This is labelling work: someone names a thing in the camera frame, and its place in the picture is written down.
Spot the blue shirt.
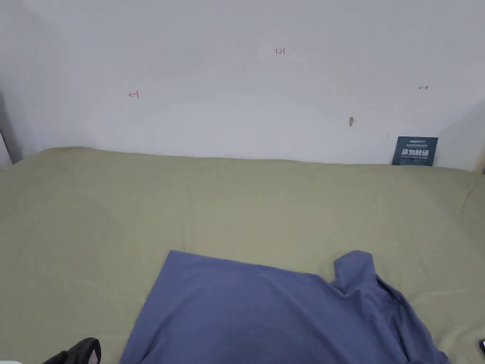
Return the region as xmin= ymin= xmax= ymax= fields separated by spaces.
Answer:
xmin=119 ymin=249 xmax=451 ymax=364

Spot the bed with pale green sheet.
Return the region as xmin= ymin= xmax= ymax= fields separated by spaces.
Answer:
xmin=0 ymin=147 xmax=485 ymax=364

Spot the dark blue printed card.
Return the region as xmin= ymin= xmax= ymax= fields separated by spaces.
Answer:
xmin=392 ymin=136 xmax=440 ymax=167

